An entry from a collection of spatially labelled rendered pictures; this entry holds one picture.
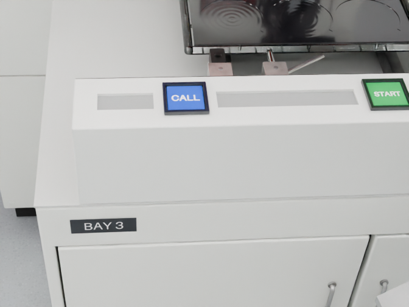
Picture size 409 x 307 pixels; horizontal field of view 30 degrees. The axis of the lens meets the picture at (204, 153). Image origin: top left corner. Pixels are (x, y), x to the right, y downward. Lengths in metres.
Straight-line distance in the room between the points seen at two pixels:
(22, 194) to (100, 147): 1.04
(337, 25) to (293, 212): 0.32
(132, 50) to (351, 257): 0.48
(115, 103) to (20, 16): 0.67
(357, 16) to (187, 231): 0.44
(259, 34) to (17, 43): 0.63
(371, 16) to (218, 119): 0.41
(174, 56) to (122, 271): 0.36
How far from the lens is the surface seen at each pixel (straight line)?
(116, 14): 1.34
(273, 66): 1.11
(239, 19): 1.21
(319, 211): 1.08
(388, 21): 1.26
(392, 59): 1.26
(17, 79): 1.71
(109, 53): 1.26
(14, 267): 2.00
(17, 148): 1.86
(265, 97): 0.98
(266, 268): 1.17
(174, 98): 0.96
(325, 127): 0.96
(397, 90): 1.02
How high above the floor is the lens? 1.60
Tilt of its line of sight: 46 degrees down
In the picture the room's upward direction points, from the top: 4 degrees clockwise
